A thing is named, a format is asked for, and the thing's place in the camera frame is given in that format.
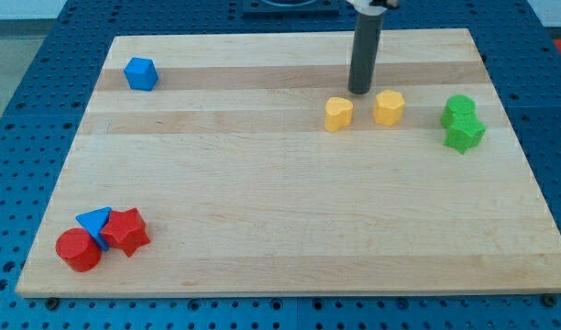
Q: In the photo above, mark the yellow hexagon block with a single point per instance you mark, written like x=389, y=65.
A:
x=388, y=108

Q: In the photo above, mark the yellow heart block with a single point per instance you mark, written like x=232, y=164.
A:
x=338, y=113

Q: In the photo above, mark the wooden board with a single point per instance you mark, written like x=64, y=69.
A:
x=245, y=193

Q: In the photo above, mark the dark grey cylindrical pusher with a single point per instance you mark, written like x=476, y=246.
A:
x=364, y=53

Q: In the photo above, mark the blue cube block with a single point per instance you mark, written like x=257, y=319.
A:
x=141, y=74

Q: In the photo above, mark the red star block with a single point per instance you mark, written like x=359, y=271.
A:
x=126, y=230

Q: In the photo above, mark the green star block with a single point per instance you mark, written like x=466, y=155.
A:
x=462, y=132

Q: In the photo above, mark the green cylinder block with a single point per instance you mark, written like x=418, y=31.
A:
x=458, y=107

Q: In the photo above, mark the blue triangle block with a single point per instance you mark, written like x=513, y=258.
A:
x=93, y=222

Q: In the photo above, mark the red cylinder block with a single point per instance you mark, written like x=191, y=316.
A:
x=78, y=250

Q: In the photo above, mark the dark blue base plate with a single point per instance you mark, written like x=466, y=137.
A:
x=252, y=8

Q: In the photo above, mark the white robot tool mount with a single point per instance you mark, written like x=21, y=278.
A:
x=374, y=7

